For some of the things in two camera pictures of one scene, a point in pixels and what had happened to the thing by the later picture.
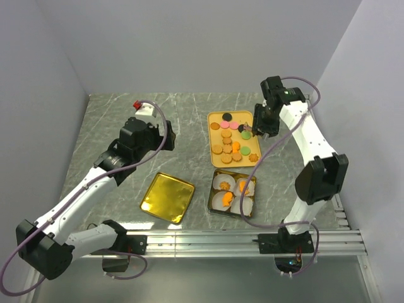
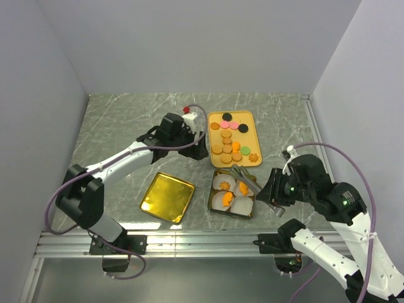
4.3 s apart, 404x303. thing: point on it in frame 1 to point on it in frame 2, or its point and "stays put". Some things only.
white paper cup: x=247 y=205 stays put
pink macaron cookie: x=225 y=124 stays put
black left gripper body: x=167 y=144 to x=193 y=151
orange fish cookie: x=226 y=199 stays put
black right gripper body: x=265 y=121 to x=283 y=187
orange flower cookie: x=227 y=148 stays put
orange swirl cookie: x=224 y=185 stays put
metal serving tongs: x=247 y=127 to x=252 y=182
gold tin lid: x=167 y=197 stays put
